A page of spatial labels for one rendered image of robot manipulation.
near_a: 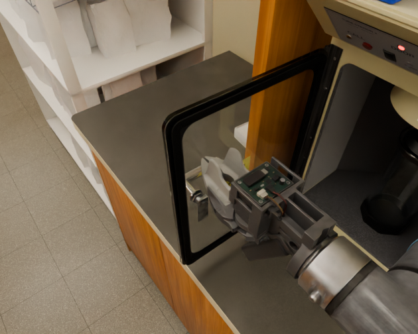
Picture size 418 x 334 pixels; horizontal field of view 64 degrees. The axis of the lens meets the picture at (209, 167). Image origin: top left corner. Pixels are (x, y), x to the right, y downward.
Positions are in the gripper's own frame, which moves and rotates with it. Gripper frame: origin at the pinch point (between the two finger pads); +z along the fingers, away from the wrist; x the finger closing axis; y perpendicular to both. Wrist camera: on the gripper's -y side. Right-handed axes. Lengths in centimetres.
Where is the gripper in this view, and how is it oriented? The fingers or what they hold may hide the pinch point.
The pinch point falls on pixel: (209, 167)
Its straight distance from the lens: 50.5
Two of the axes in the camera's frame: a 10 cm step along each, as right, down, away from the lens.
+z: -6.2, -5.8, 5.3
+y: 0.0, -6.7, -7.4
